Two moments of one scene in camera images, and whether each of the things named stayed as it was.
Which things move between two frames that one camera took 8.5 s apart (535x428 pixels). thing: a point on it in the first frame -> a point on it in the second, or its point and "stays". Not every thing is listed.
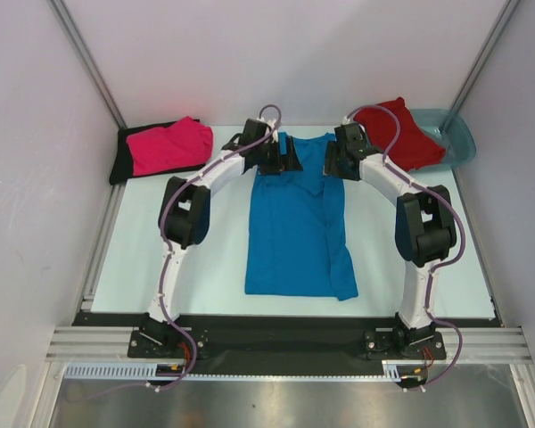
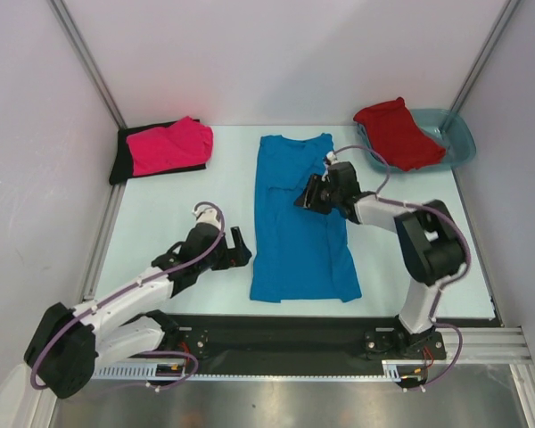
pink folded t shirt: (186, 144) stays
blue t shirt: (298, 242) stays
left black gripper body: (267, 156) -> (217, 260)
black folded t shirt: (122, 165) stays
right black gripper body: (345, 175) -> (329, 196)
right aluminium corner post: (480, 64) stays
